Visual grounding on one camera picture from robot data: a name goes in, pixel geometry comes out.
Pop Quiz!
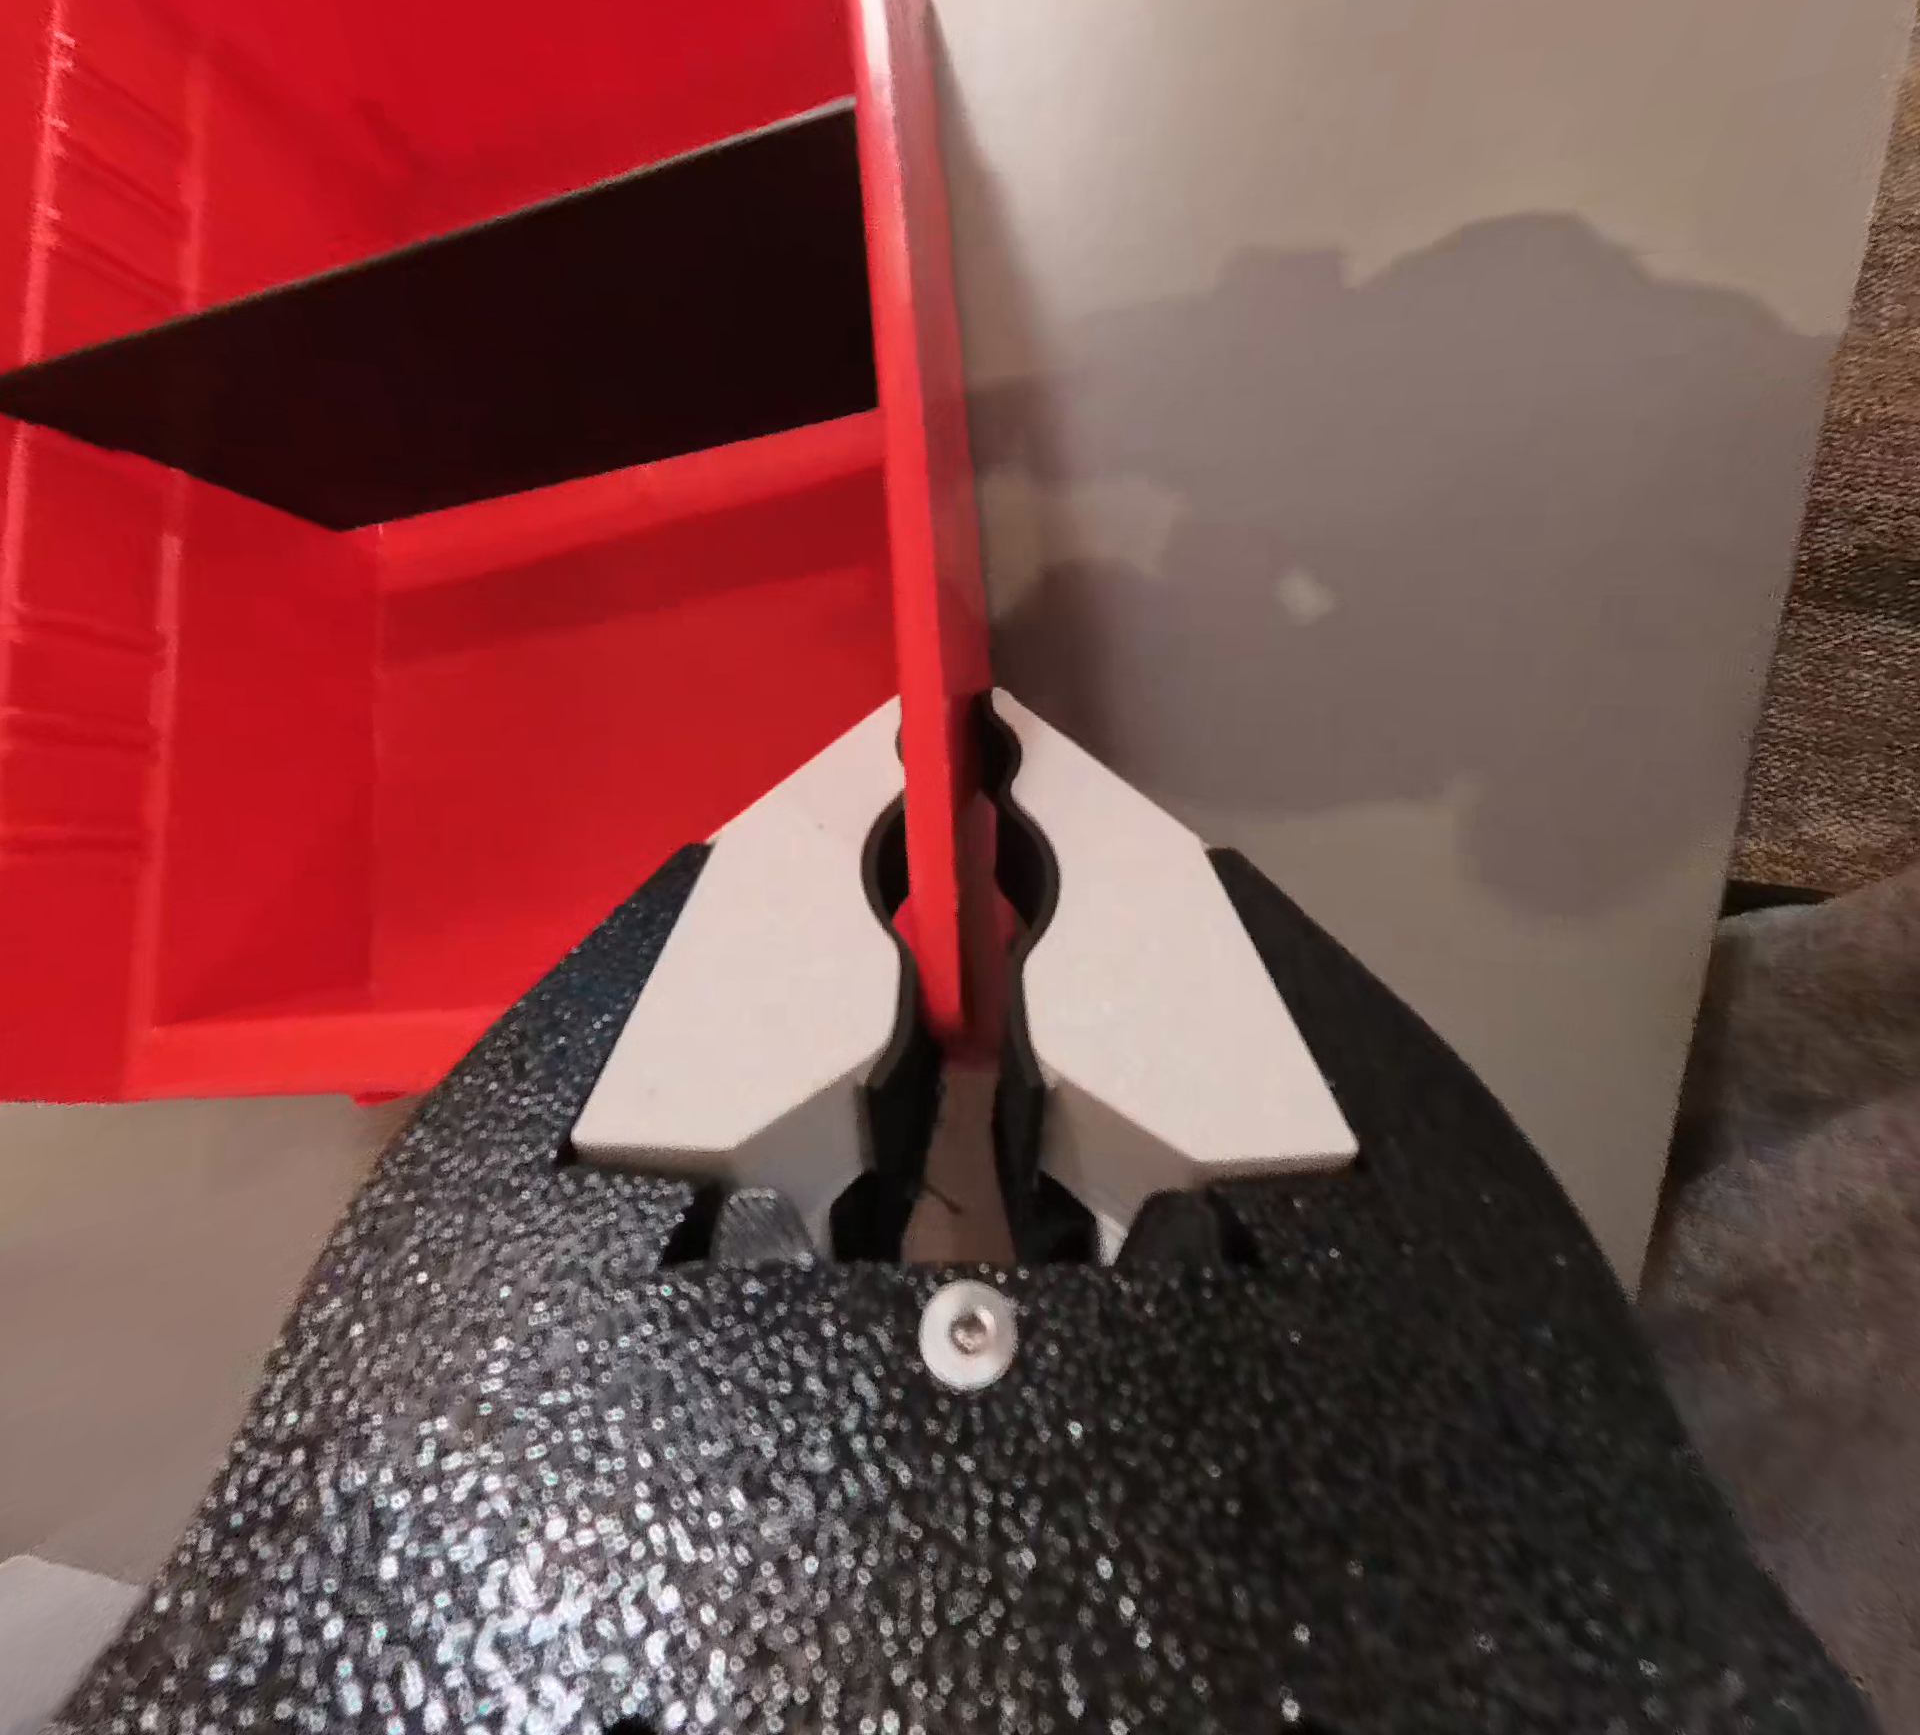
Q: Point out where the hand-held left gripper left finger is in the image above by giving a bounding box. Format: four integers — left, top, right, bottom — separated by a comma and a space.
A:
571, 698, 943, 1265

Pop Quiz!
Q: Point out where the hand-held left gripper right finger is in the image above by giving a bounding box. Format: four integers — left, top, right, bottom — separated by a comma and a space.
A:
981, 691, 1363, 1265

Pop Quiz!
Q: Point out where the red plastic bin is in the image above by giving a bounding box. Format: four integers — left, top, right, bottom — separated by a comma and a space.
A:
0, 0, 996, 1110

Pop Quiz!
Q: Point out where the black bin divider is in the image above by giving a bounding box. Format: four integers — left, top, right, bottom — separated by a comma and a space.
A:
0, 98, 881, 535

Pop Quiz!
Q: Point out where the white cloth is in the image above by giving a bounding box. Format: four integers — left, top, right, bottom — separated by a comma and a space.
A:
0, 1554, 149, 1735

